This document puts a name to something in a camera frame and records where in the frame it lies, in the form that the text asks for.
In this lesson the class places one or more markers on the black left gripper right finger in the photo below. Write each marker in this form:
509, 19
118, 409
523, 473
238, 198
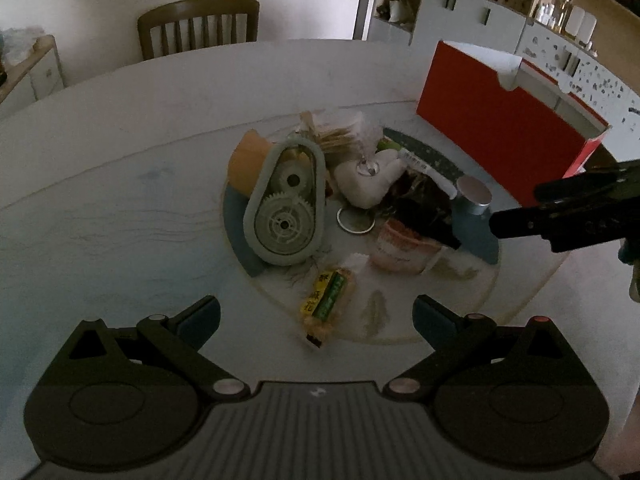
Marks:
515, 397

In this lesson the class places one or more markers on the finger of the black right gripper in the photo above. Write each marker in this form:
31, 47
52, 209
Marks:
521, 222

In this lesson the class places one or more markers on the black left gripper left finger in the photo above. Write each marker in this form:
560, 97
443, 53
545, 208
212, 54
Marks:
115, 399

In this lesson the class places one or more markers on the silver round tin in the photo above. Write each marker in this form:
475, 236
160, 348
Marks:
473, 196

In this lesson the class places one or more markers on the black snack bag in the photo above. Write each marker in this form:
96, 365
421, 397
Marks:
421, 208

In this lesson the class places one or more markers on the metal ring lid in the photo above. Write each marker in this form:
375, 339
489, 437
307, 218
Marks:
355, 221

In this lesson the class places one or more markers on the bag of cotton swabs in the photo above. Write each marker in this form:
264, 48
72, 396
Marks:
341, 133

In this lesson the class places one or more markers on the yellow green snack packet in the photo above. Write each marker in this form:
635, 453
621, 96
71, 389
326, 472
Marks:
328, 298

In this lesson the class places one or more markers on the orange sponge pad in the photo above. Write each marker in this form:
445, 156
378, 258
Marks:
245, 163

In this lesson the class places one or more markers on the red cardboard shoe box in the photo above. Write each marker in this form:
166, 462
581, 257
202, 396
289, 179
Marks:
512, 119

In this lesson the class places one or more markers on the white sideboard cabinet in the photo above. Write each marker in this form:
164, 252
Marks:
39, 76

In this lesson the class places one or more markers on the dark wooden chair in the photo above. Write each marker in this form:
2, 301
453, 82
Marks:
188, 25

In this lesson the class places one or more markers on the white wall cabinets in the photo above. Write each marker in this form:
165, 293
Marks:
590, 47

